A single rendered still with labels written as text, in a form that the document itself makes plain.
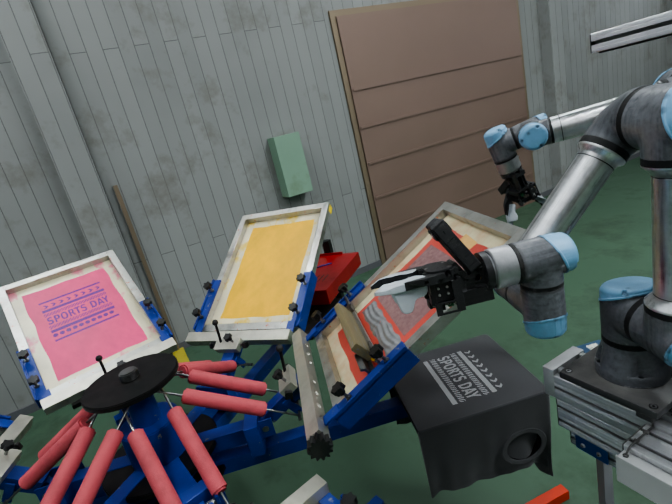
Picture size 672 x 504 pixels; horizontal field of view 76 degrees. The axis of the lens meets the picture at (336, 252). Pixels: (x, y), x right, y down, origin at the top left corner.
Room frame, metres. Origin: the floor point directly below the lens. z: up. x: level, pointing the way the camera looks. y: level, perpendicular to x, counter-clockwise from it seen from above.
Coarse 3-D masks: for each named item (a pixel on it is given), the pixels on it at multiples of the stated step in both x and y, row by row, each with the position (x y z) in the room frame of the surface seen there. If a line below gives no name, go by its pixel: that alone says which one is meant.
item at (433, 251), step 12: (432, 240) 1.61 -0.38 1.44; (420, 252) 1.61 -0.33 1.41; (432, 252) 1.54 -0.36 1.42; (444, 252) 1.47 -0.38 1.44; (408, 264) 1.61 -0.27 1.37; (420, 264) 1.53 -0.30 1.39; (372, 300) 1.59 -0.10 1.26; (384, 300) 1.52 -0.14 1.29; (360, 312) 1.59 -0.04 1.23; (384, 312) 1.45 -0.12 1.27; (348, 348) 1.43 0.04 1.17
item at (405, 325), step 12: (420, 300) 1.33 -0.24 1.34; (396, 312) 1.38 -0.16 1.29; (420, 312) 1.27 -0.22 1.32; (432, 312) 1.23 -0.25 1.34; (396, 324) 1.32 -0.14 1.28; (408, 324) 1.27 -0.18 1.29; (420, 324) 1.22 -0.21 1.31; (372, 336) 1.37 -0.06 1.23; (408, 336) 1.22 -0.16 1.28; (348, 360) 1.36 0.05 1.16; (360, 372) 1.25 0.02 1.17
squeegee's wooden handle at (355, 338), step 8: (336, 304) 1.56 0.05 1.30; (336, 312) 1.50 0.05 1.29; (344, 312) 1.48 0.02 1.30; (352, 312) 1.56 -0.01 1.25; (344, 320) 1.40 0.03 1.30; (352, 320) 1.44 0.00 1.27; (344, 328) 1.35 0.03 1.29; (352, 328) 1.34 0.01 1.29; (352, 336) 1.26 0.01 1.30; (360, 336) 1.31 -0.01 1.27; (352, 344) 1.22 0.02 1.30; (360, 344) 1.22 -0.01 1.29; (360, 352) 1.21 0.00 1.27; (368, 352) 1.21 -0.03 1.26; (368, 360) 1.21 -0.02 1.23
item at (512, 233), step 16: (448, 208) 1.65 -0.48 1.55; (464, 208) 1.55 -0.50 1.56; (480, 224) 1.37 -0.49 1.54; (496, 224) 1.30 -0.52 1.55; (416, 240) 1.68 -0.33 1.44; (512, 240) 1.16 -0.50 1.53; (400, 256) 1.67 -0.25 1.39; (384, 272) 1.66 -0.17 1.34; (368, 288) 1.66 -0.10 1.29; (336, 320) 1.64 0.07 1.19; (432, 320) 1.13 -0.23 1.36; (448, 320) 1.12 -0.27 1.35; (320, 336) 1.60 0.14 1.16; (416, 336) 1.13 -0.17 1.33; (432, 336) 1.12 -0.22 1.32; (320, 352) 1.49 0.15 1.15; (416, 352) 1.11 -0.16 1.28; (336, 368) 1.37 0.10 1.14; (336, 400) 1.16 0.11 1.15
